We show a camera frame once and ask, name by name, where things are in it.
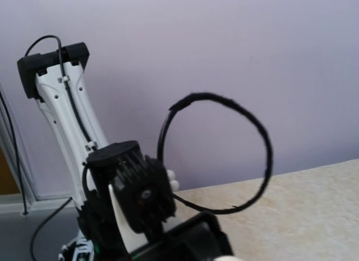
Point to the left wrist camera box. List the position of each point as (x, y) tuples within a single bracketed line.
[(142, 201)]

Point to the white earbud charging case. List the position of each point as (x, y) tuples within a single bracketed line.
[(173, 181)]

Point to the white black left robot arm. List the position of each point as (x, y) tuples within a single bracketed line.
[(55, 81)]

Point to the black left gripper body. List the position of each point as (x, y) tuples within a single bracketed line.
[(199, 238)]

